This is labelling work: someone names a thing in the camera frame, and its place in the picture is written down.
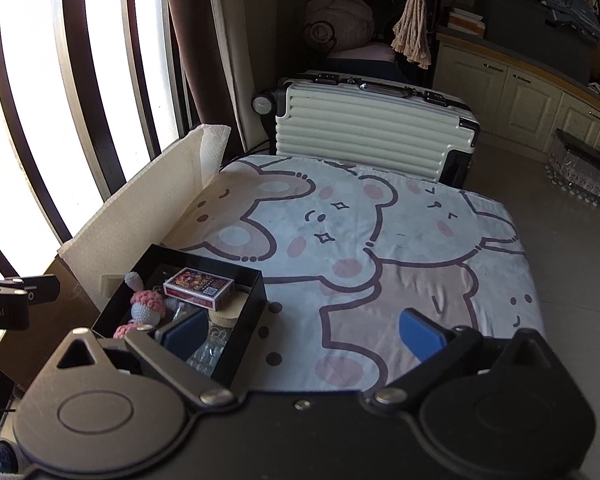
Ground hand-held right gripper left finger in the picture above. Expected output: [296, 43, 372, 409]
[40, 311, 237, 407]

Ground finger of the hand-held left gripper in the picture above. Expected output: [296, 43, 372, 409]
[0, 273, 61, 307]

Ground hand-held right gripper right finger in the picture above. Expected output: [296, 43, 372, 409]
[371, 308, 565, 407]

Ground clear plastic case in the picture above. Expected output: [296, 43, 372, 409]
[187, 322, 231, 376]

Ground pink white crochet doll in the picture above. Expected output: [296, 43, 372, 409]
[112, 271, 181, 338]

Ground round cork coaster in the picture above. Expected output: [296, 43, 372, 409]
[207, 292, 253, 331]

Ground playing card box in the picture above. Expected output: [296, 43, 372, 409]
[162, 267, 234, 309]

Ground black box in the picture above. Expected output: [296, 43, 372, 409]
[91, 244, 268, 391]

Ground brown cardboard box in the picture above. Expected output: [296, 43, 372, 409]
[0, 255, 106, 393]

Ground bear printed blanket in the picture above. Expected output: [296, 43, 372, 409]
[162, 155, 548, 393]

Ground cream ribbed suitcase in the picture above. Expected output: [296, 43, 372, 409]
[251, 72, 482, 187]

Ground pack of water bottles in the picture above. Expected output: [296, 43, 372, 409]
[545, 129, 600, 203]

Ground cream cabinet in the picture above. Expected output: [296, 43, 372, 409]
[432, 27, 600, 161]

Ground pink cushion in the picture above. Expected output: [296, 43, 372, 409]
[327, 42, 396, 64]

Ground dark brown curtain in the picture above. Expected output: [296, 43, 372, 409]
[162, 0, 241, 136]

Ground beige curtain tassel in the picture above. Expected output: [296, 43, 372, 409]
[391, 0, 438, 68]

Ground stack of books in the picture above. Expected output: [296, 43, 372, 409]
[445, 6, 487, 38]

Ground pink plush toy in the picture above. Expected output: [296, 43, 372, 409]
[304, 0, 376, 53]

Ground blue grey clothes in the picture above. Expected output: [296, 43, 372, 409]
[540, 0, 600, 43]

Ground dark window frame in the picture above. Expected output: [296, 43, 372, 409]
[0, 0, 191, 271]

